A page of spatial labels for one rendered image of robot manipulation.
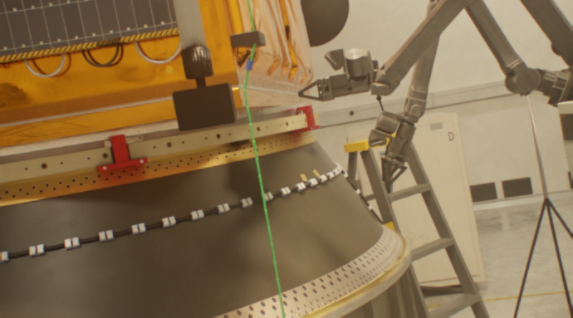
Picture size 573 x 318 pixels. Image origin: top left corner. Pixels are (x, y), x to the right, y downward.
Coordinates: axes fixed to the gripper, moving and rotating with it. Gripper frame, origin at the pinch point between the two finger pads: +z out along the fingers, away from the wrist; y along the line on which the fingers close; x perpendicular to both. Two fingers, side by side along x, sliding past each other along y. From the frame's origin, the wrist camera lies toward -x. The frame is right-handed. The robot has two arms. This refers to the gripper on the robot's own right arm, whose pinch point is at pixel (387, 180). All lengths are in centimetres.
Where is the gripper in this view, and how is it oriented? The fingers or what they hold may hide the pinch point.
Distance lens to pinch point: 229.1
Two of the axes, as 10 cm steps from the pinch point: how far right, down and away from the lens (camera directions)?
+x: 9.4, 3.4, 0.5
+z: -3.5, 9.4, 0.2
